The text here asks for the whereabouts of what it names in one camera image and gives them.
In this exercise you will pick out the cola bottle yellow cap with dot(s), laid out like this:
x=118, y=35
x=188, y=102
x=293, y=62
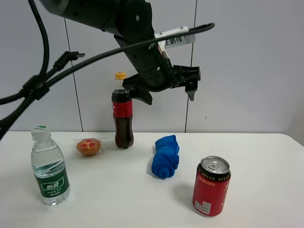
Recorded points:
x=122, y=113

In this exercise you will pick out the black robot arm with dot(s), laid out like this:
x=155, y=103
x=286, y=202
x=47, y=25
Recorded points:
x=130, y=21

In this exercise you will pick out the wrapped muffin with red topping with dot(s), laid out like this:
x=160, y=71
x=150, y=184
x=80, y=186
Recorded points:
x=89, y=147

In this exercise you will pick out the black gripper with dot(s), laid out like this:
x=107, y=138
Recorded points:
x=155, y=73

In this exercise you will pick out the white camera mount with label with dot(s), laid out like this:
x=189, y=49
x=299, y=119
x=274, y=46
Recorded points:
x=177, y=41

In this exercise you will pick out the red soda can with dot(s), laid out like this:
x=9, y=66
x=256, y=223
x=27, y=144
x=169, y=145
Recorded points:
x=211, y=185

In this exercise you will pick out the clear water bottle green label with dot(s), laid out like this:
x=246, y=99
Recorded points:
x=49, y=167

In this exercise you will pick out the blue towel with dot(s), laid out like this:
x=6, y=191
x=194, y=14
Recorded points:
x=166, y=159

